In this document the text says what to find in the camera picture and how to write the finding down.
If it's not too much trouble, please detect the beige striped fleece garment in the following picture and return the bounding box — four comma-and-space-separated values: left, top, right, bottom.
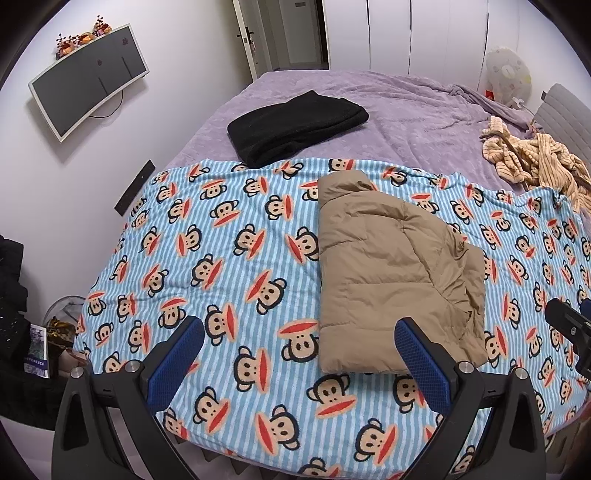
480, 116, 591, 214

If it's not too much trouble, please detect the blue and white book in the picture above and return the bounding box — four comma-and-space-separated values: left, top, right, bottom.
23, 324, 51, 379

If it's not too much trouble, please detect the brown patterned bag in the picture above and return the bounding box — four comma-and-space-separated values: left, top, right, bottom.
46, 318, 75, 348

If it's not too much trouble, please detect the white door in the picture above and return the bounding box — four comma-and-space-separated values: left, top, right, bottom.
231, 0, 260, 82

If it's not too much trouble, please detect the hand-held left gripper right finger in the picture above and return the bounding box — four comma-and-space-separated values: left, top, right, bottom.
394, 318, 546, 480

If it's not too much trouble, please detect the white framed wall television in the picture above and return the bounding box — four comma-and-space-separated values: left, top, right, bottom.
28, 24, 150, 143

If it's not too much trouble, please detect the grey quilted headboard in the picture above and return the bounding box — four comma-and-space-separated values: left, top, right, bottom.
538, 83, 591, 160

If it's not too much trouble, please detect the black folded garment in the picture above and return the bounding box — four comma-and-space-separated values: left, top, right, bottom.
227, 90, 369, 168

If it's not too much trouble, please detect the white round plush toy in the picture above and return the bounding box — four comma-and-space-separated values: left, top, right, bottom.
482, 45, 533, 105

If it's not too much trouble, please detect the clear glass bowl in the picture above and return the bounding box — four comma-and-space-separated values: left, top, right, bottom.
46, 295, 86, 329

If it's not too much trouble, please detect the black wall strip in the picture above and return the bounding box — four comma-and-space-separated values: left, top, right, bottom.
115, 159, 156, 217

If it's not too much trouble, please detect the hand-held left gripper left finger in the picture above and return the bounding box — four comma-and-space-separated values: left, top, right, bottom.
52, 316, 206, 480

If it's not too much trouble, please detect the television cable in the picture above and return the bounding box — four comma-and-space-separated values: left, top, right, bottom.
90, 90, 125, 119

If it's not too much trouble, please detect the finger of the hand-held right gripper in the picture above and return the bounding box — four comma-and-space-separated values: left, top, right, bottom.
545, 298, 591, 373

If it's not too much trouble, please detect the monkey printed striped blanket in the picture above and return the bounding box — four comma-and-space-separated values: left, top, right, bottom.
74, 157, 591, 480

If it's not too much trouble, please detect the black hanging clothing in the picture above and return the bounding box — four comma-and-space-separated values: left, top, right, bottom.
0, 235, 29, 370

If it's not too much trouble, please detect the purple bedspread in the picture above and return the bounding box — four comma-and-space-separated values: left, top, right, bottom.
159, 69, 550, 186

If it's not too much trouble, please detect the tan puffer jacket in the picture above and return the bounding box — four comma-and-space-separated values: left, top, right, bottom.
317, 170, 489, 376

